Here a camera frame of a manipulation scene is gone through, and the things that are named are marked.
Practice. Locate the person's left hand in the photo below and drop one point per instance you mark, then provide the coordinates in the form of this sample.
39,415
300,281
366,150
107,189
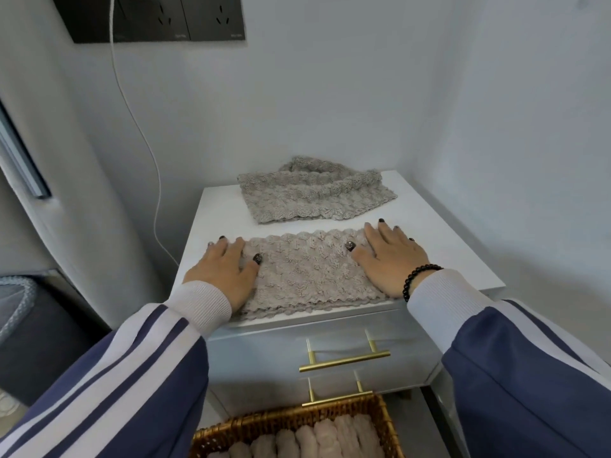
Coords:
224,276

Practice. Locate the person's right hand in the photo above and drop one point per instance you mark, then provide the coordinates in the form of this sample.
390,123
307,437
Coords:
391,262

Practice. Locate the single grey towel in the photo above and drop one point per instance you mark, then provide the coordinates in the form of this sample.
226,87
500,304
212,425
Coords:
315,195
305,276

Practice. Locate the orange wicker basket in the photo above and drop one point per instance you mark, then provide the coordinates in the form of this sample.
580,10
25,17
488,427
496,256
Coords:
229,426

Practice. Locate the person's right forearm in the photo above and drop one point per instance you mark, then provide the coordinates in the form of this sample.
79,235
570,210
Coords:
525,372

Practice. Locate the person's left forearm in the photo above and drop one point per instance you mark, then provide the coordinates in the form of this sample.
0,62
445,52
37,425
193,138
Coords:
110,386

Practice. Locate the white nightstand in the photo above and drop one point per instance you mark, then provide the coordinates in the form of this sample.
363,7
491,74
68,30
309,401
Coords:
258,357

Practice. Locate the grey padded headboard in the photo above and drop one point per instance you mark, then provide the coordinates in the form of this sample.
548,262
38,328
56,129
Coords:
19,224

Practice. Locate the silver headboard trim strip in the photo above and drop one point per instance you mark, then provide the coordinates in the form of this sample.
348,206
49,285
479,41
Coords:
24,157

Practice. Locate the narrow black wall socket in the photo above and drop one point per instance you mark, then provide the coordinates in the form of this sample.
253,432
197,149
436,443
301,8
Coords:
215,16

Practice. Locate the wide black wall socket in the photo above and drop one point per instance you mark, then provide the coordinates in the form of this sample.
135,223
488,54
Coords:
95,19

